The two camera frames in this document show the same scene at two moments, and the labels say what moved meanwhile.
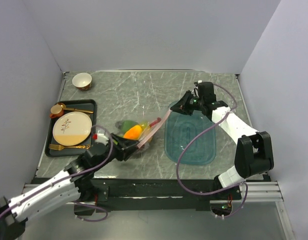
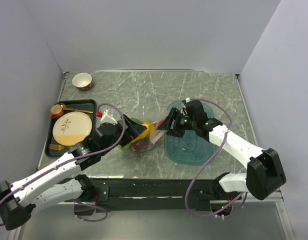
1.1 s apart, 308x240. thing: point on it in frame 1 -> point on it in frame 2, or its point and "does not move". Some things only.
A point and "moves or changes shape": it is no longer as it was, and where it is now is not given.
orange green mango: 134,133 moves or changes shape
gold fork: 58,147 does not move
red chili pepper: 158,120 -> 161,122
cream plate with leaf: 72,128 does not move
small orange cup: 56,111 does not move
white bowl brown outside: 82,81 does not move
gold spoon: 64,108 does not move
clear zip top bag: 142,133 moves or changes shape
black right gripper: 182,106 -> 174,114
